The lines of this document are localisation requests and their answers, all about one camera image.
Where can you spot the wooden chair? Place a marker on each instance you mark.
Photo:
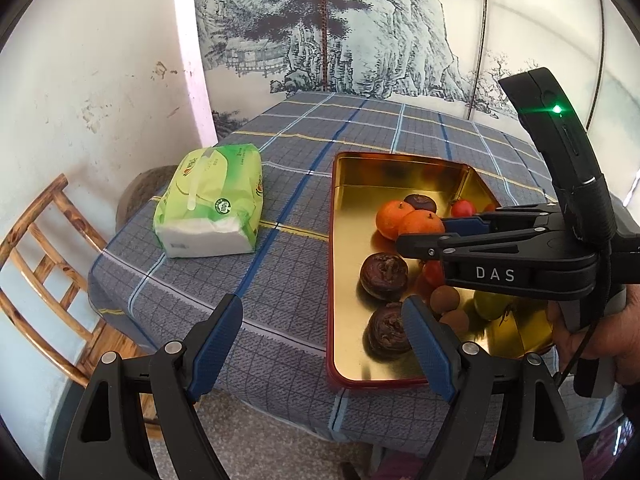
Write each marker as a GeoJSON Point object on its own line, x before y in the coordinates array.
{"type": "Point", "coordinates": [51, 339]}

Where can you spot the orange mandarin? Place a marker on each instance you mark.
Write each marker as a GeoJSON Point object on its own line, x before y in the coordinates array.
{"type": "Point", "coordinates": [389, 216]}

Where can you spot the large orange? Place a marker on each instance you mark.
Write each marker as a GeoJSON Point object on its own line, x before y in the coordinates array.
{"type": "Point", "coordinates": [421, 221]}

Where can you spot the green tissue pack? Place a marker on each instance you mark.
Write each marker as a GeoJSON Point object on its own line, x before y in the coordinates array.
{"type": "Point", "coordinates": [213, 203]}

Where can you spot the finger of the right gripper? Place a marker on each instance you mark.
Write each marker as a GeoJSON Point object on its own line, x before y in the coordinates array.
{"type": "Point", "coordinates": [528, 244]}
{"type": "Point", "coordinates": [504, 219]}

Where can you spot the small red tomato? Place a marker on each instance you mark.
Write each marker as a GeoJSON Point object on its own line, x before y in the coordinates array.
{"type": "Point", "coordinates": [462, 209]}

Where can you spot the green tomato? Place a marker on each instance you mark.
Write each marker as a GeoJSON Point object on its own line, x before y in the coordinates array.
{"type": "Point", "coordinates": [491, 306]}

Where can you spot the landscape painted folding screen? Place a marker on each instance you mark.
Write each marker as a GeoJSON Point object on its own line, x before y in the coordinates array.
{"type": "Point", "coordinates": [444, 55]}

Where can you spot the grey plaid tablecloth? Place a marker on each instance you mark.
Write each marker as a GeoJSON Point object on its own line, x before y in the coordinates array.
{"type": "Point", "coordinates": [278, 362]}

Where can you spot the dark brown mangosteen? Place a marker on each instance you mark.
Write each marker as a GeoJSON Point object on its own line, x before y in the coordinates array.
{"type": "Point", "coordinates": [421, 202]}

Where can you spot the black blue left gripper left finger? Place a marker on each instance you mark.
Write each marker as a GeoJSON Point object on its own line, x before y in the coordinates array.
{"type": "Point", "coordinates": [108, 439]}

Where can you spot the person right hand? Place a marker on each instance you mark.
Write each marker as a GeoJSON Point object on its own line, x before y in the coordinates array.
{"type": "Point", "coordinates": [617, 336]}

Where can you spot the round woven stool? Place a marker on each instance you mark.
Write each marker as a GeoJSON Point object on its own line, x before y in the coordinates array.
{"type": "Point", "coordinates": [140, 190]}

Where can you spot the gold metal tray red rim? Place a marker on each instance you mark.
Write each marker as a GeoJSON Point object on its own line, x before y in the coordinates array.
{"type": "Point", "coordinates": [362, 183]}

